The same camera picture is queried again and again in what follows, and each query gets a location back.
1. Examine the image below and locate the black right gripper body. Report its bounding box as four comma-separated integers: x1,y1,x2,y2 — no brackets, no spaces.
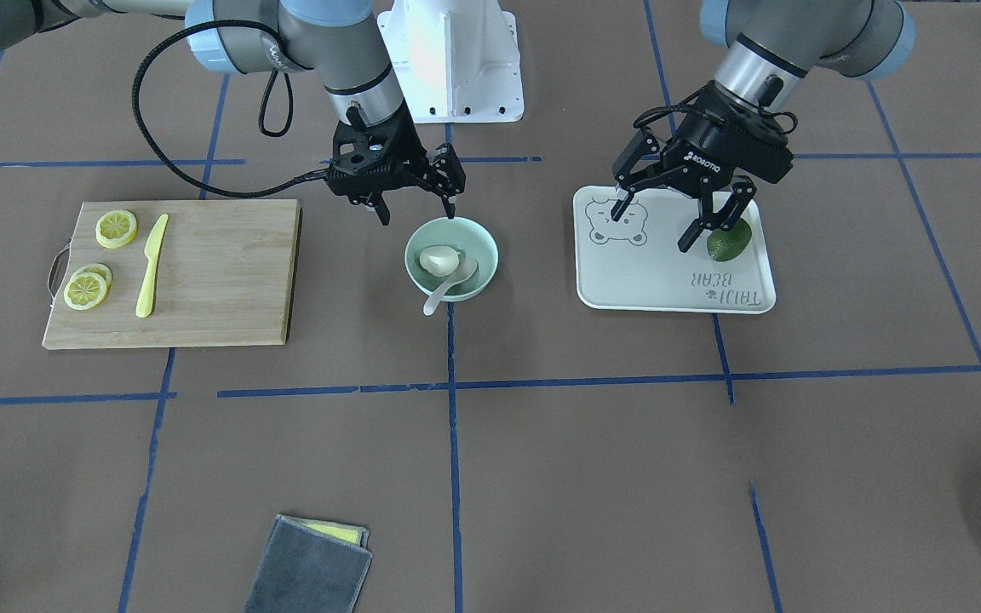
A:
324,102,433,199

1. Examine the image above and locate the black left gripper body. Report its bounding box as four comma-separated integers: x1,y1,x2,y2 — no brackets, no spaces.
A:
640,81,795,198

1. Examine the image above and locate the white steamed bun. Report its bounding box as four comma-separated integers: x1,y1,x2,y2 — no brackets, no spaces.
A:
417,245,461,277

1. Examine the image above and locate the white ceramic spoon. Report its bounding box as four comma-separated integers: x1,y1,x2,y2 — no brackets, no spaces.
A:
422,259,479,317

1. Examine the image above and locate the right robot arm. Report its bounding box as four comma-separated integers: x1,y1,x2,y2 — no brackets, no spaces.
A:
0,1,466,225

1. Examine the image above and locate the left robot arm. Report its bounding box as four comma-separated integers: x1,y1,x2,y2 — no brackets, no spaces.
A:
610,1,916,252

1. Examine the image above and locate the light green bowl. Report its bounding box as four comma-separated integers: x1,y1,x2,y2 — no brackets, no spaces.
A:
404,217,501,302

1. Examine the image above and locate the white bear tray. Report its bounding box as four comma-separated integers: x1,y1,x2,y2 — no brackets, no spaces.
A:
572,186,777,314

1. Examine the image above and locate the bamboo cutting board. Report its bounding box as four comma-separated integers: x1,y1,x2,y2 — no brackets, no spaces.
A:
43,199,302,350

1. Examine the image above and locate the yellow plastic knife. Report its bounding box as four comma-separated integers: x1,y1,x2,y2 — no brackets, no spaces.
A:
134,213,169,318

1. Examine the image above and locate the lemon slice top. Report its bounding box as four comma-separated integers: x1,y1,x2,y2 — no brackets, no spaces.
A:
95,209,139,249

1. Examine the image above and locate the lemon slice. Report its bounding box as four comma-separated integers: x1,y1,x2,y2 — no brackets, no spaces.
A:
63,272,109,311
70,261,113,288
95,209,139,249

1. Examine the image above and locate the lemon slice lower back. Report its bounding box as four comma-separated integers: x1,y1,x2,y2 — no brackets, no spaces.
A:
70,261,113,288

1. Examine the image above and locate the lemon slice lower front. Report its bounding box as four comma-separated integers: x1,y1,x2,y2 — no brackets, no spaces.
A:
63,272,109,311

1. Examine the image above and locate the yellow sponge cloth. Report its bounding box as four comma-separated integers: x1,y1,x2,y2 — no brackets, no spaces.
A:
297,518,369,548

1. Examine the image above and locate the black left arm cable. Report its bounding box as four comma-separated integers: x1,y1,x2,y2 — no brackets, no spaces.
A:
632,81,800,137

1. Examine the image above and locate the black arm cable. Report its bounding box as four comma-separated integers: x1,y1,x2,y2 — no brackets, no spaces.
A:
632,81,800,137
131,19,338,200

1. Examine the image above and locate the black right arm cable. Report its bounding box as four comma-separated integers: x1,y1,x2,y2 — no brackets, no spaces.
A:
131,19,338,200

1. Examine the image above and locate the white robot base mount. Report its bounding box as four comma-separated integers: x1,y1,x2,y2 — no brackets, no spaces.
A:
376,1,525,124

